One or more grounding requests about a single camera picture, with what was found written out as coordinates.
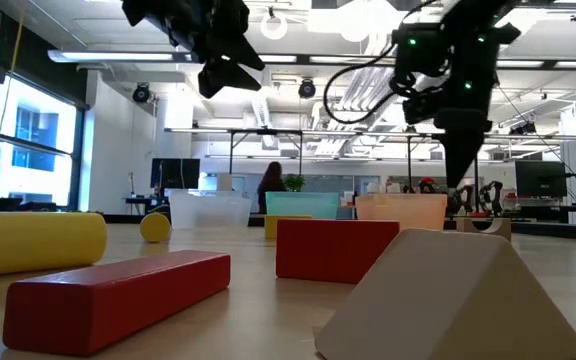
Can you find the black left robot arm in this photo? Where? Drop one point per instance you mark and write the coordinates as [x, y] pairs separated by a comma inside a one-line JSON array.
[[138, 7]]

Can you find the natural wood triangle block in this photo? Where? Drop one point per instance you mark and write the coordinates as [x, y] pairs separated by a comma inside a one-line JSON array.
[[448, 305]]

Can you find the black monitor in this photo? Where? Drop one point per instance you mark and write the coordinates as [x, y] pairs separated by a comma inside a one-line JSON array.
[[540, 178], [174, 173]]

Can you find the large window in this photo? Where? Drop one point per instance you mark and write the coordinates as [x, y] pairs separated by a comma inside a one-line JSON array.
[[33, 165]]

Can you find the yellow arch block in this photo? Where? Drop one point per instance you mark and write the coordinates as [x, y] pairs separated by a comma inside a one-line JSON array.
[[273, 227]]

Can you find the clear plastic bin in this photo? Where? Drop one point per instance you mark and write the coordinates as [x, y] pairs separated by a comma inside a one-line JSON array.
[[210, 210]]

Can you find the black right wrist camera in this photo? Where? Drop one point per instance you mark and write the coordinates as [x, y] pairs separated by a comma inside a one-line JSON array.
[[418, 52]]

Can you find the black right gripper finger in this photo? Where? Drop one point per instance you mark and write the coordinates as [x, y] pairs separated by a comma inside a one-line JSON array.
[[460, 155]]

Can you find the green potted plant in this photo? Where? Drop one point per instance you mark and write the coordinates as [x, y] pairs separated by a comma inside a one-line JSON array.
[[294, 183]]

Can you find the natural wood arch block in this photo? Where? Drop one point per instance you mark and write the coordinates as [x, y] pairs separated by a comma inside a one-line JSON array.
[[465, 231]]

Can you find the yellow cylinder block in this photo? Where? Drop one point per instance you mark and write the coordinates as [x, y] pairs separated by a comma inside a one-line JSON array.
[[155, 228], [33, 243]]

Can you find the ribbed silver ceiling duct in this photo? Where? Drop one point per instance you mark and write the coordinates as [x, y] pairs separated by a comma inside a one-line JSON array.
[[363, 95]]

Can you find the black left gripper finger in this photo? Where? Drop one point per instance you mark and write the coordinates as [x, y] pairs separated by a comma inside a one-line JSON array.
[[225, 77], [240, 55]]

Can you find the black aluminium table frame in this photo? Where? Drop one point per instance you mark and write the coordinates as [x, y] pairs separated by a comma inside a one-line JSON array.
[[558, 229]]

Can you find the person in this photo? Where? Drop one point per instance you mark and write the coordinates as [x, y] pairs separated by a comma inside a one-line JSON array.
[[426, 186], [270, 187]]

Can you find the long red block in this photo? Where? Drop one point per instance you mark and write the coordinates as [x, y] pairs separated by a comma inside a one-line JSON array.
[[118, 302]]

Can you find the orange plastic bin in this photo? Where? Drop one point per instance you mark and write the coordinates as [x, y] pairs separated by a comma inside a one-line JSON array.
[[401, 212]]

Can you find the green plastic bin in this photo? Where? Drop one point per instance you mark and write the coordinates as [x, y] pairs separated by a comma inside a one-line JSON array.
[[302, 205]]

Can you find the black office desk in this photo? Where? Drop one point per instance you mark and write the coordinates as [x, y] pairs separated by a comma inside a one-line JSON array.
[[140, 201]]

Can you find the red arch block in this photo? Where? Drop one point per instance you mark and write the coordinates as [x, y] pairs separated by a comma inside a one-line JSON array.
[[337, 252]]

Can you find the white round ceiling fixture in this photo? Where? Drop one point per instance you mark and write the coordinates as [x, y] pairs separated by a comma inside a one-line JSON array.
[[263, 25]]

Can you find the black ceiling camera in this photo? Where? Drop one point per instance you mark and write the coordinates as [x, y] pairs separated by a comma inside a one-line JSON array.
[[307, 88], [141, 93], [523, 128]]

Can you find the black metal gantry frame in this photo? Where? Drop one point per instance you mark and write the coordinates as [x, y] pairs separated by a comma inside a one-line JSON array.
[[193, 130]]

